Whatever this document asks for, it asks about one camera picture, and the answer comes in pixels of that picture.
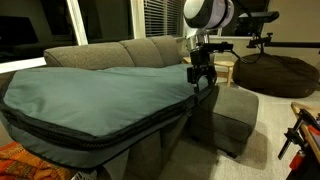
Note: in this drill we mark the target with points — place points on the orange patterned blanket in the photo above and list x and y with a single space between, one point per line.
23 163

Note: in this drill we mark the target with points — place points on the small wooden stool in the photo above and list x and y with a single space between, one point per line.
225 63

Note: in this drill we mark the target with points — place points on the gray fabric sofa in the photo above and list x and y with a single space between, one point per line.
100 55

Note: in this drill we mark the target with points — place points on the cream carpet rug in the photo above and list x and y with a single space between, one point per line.
270 113

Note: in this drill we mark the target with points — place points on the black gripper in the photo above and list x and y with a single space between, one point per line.
200 61

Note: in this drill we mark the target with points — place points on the black bar clamp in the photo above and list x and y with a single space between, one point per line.
293 133

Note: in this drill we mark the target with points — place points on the white window blinds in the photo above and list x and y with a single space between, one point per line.
163 16

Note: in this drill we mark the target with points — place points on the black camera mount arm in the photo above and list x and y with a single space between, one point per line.
290 44

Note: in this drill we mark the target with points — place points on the black bar stereo camera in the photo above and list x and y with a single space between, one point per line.
263 16

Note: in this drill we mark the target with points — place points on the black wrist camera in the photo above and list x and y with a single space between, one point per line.
216 46

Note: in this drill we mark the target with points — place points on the light wooden side table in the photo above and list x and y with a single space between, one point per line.
186 60

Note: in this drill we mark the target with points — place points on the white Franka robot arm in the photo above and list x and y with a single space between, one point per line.
206 13

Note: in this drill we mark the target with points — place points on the dark brown beanbag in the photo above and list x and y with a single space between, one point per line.
280 75

